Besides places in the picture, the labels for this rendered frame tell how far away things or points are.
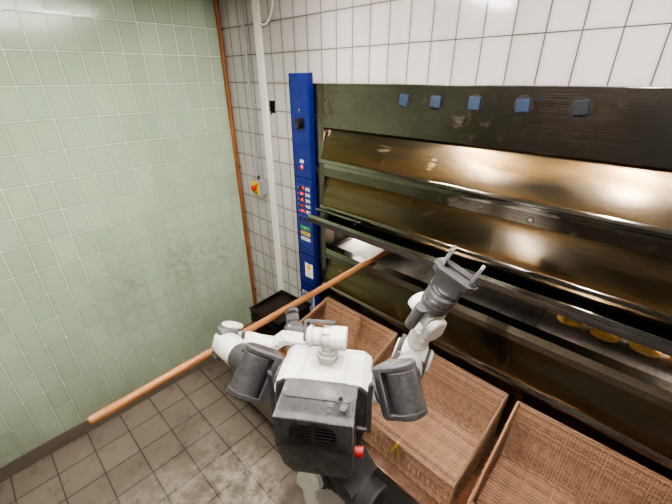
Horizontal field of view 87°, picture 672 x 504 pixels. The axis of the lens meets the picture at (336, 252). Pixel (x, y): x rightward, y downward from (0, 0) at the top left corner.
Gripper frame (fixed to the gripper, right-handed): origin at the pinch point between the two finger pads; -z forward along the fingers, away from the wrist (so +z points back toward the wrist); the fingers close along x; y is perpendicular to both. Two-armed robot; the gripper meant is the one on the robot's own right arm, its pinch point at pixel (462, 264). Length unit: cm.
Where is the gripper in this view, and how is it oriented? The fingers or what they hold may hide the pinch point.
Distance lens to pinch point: 96.2
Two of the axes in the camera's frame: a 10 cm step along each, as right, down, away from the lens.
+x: -7.4, -5.9, 3.4
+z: -2.1, 6.7, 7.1
